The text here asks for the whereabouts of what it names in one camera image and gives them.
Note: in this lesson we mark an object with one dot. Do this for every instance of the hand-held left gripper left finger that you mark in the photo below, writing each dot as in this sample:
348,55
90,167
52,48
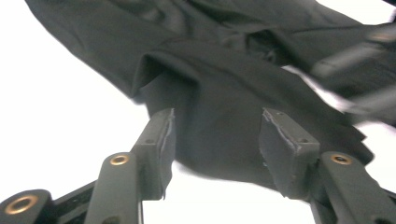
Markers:
155,161

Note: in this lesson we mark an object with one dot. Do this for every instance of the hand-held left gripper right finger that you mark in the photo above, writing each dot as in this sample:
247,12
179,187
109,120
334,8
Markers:
289,161

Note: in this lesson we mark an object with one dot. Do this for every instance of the black pants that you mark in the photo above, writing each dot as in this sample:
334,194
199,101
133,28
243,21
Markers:
218,93

